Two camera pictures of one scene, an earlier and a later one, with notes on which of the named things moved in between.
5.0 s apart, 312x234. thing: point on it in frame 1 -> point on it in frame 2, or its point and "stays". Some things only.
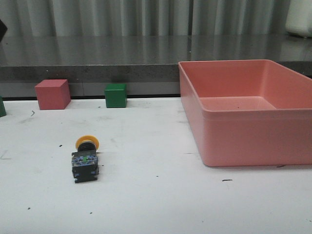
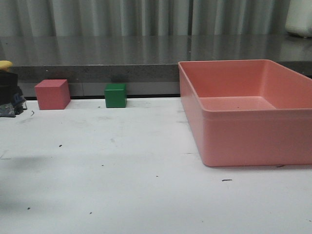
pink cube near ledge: (53, 94) stays
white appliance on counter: (299, 20) stays
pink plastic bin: (245, 112) stays
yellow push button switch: (85, 161) -> (12, 101)
